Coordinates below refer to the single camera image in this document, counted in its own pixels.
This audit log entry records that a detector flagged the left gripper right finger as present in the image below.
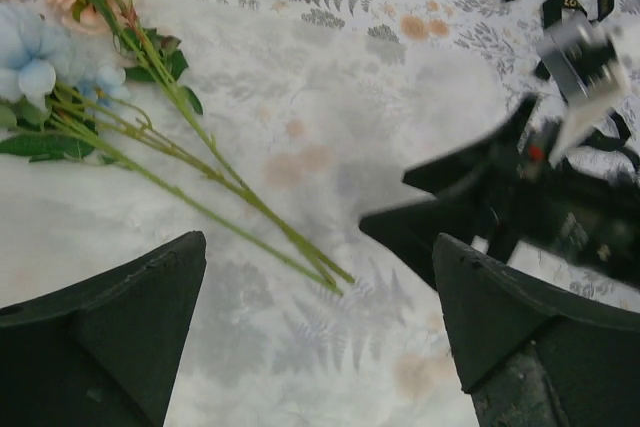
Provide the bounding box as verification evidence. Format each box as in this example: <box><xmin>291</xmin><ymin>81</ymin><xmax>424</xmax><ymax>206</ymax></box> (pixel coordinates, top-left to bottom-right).
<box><xmin>433</xmin><ymin>235</ymin><xmax>639</xmax><ymax>426</ymax></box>

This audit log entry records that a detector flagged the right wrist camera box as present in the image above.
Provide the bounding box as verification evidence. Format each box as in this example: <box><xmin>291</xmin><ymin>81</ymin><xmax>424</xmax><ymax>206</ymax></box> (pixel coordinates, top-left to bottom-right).
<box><xmin>534</xmin><ymin>13</ymin><xmax>631</xmax><ymax>166</ymax></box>

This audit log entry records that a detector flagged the white wrapping paper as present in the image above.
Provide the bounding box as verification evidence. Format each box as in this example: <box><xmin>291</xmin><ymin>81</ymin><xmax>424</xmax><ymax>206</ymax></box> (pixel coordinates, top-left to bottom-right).
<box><xmin>1</xmin><ymin>11</ymin><xmax>508</xmax><ymax>426</ymax></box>

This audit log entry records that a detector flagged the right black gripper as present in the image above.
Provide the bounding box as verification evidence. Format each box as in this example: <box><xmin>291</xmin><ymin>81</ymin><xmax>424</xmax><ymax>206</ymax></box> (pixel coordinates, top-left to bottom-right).
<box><xmin>358</xmin><ymin>94</ymin><xmax>639</xmax><ymax>290</ymax></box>

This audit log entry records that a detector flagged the blue hydrangea stem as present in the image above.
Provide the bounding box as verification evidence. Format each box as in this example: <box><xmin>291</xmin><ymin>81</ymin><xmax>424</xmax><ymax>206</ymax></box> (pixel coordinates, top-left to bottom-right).
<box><xmin>0</xmin><ymin>4</ymin><xmax>346</xmax><ymax>297</ymax></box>

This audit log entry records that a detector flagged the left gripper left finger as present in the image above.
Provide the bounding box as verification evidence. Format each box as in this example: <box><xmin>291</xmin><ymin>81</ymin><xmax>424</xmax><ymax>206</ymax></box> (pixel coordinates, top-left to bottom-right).
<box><xmin>1</xmin><ymin>231</ymin><xmax>206</xmax><ymax>426</ymax></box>

